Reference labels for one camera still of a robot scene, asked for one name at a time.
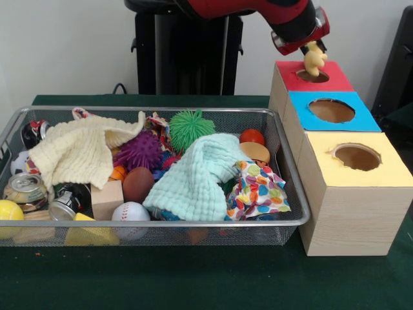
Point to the silver mesh bin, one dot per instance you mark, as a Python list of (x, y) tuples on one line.
[(226, 234)]

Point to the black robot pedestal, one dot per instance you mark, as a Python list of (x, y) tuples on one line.
[(180, 64)]

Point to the green puffer ball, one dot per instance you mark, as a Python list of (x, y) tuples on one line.
[(190, 127)]

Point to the yellow plush duck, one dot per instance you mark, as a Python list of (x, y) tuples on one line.
[(314, 63)]

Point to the white baseball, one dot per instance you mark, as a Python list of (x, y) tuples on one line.
[(130, 211)]

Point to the colourful dotted cloth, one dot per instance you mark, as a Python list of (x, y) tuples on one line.
[(256, 193)]

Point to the mint green waffle cloth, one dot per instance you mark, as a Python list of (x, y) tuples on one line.
[(190, 184)]

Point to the purple spiky ball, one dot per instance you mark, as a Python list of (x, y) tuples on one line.
[(142, 150)]

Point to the yellow ball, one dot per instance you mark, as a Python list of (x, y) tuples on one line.
[(9, 210)]

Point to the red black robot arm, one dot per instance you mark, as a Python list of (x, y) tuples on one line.
[(226, 6)]

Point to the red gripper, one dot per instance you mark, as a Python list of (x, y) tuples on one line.
[(290, 48)]

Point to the wooden box with three holes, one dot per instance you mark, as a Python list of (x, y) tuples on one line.
[(355, 219)]

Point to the cream waffle cloth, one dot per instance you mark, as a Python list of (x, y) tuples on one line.
[(74, 151)]

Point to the brown toy football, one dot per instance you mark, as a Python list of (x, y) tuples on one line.
[(138, 184)]

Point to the black upright panel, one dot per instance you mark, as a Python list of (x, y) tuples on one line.
[(397, 64)]

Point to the crushed red black can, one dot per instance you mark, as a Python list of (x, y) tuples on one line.
[(69, 200)]

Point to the dark green table cloth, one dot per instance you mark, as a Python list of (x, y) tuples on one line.
[(193, 277), (400, 122)]

